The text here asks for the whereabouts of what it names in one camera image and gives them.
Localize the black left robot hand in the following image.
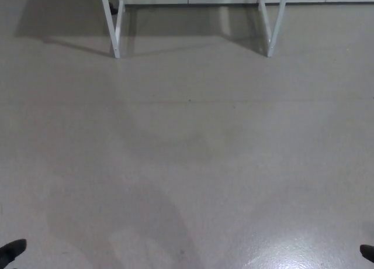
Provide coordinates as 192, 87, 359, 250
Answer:
0, 239, 27, 269

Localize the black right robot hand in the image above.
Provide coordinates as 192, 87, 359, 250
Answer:
359, 244, 374, 261

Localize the white metal frame table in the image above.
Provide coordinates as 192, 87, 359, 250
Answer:
99, 0, 289, 59

